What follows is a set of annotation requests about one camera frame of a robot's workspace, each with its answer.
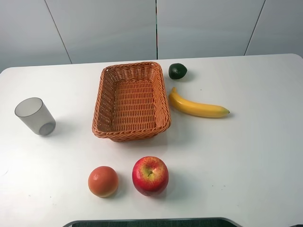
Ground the dark green avocado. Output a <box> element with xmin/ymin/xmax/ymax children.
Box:
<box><xmin>169</xmin><ymin>63</ymin><xmax>187</xmax><ymax>80</ymax></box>

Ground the orange fruit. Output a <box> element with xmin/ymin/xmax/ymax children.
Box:
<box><xmin>88</xmin><ymin>166</ymin><xmax>119</xmax><ymax>198</ymax></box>

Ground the orange wicker basket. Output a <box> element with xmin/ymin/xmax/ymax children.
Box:
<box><xmin>92</xmin><ymin>61</ymin><xmax>171</xmax><ymax>142</ymax></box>

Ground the yellow banana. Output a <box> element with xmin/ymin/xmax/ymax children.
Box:
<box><xmin>169</xmin><ymin>87</ymin><xmax>230</xmax><ymax>118</ymax></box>

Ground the red apple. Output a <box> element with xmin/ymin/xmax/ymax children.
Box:
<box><xmin>132</xmin><ymin>156</ymin><xmax>169</xmax><ymax>196</ymax></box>

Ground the grey translucent plastic cup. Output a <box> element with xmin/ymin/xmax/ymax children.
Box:
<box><xmin>14</xmin><ymin>97</ymin><xmax>56</xmax><ymax>136</ymax></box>

